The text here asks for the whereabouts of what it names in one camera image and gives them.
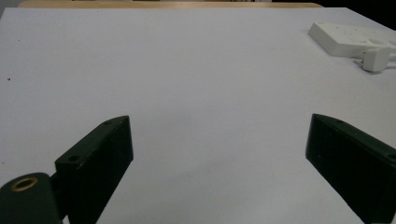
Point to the white plug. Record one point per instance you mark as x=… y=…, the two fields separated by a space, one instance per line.
x=375 y=59

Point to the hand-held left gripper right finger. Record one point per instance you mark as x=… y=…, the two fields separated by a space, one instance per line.
x=351 y=161

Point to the white power strip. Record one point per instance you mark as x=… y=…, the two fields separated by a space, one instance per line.
x=345 y=39

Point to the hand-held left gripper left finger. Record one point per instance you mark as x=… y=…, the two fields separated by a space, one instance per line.
x=96 y=165

